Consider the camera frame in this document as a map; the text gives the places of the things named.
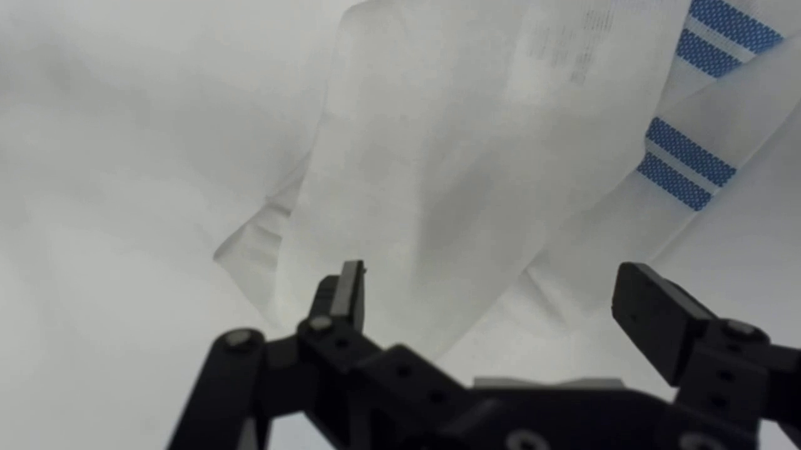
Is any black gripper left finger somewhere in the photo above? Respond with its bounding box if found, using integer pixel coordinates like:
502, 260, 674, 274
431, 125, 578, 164
164, 260, 459, 450

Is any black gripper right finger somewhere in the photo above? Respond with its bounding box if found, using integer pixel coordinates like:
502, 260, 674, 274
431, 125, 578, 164
610, 260, 801, 450

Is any white towel with blue stripes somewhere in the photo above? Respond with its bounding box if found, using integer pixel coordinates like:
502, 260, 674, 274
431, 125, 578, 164
210, 0, 801, 356

